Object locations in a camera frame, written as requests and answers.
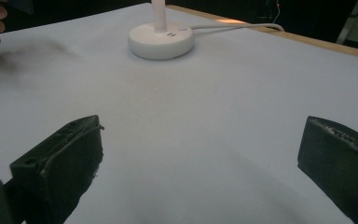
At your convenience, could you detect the white lamp cable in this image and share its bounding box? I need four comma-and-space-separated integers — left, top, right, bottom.
190, 22, 285, 33

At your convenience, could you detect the white round lamp base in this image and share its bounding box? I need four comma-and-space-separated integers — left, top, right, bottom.
127, 0, 196, 61

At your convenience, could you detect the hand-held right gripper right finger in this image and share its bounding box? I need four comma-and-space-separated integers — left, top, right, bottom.
296, 116, 358, 224

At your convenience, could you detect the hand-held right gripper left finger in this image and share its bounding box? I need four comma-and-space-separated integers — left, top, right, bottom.
9, 114, 105, 224

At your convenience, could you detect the metal stand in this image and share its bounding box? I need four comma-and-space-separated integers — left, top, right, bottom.
335, 0, 358, 46

